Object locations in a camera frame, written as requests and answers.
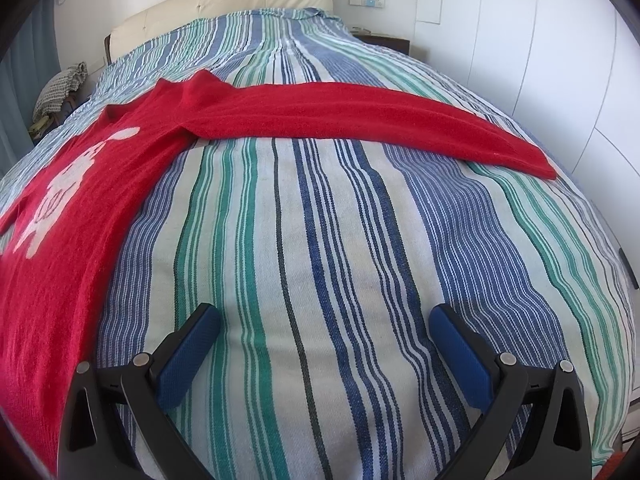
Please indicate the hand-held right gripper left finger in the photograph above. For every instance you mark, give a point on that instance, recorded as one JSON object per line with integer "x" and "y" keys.
{"x": 192, "y": 355}

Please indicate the teal curtain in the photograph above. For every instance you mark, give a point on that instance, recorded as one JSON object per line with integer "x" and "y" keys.
{"x": 22, "y": 85}

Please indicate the striped cloth pile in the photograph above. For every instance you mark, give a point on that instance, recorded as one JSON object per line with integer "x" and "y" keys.
{"x": 57, "y": 87}

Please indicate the striped bedspread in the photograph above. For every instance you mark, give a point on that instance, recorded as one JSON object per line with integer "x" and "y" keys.
{"x": 325, "y": 260}

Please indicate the white wardrobe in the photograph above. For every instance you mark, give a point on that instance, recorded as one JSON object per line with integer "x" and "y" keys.
{"x": 550, "y": 60}

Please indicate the dark wooden nightstand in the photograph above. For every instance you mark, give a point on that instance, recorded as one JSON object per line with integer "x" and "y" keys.
{"x": 385, "y": 42}

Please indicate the red sweater with white rabbit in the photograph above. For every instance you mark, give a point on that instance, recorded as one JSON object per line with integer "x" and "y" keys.
{"x": 75, "y": 320}

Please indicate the cream padded headboard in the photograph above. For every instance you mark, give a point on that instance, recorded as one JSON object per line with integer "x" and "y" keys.
{"x": 225, "y": 5}

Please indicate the yellow green cloth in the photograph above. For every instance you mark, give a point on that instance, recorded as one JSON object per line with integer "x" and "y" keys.
{"x": 40, "y": 125}

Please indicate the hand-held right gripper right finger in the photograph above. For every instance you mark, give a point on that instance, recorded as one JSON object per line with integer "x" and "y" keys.
{"x": 462, "y": 355}

